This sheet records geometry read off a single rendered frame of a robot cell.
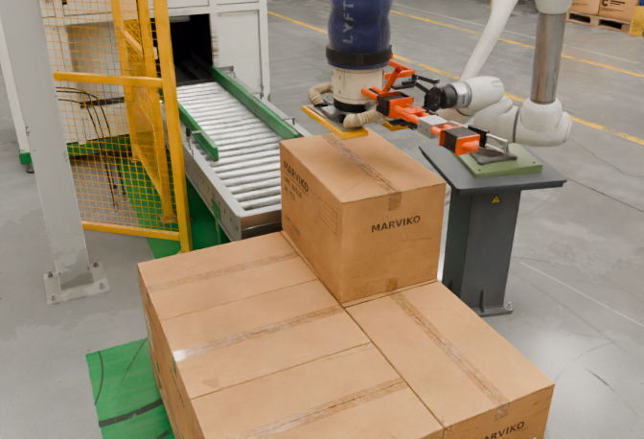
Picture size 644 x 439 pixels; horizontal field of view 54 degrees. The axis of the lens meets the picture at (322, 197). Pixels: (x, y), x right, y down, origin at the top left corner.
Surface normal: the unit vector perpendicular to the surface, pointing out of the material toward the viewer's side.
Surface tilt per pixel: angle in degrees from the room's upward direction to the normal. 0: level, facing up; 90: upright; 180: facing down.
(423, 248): 90
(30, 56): 90
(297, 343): 0
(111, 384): 0
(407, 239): 90
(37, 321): 0
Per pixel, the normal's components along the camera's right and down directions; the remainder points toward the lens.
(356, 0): -0.21, 0.11
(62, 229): 0.43, 0.40
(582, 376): 0.00, -0.90
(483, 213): 0.19, 0.43
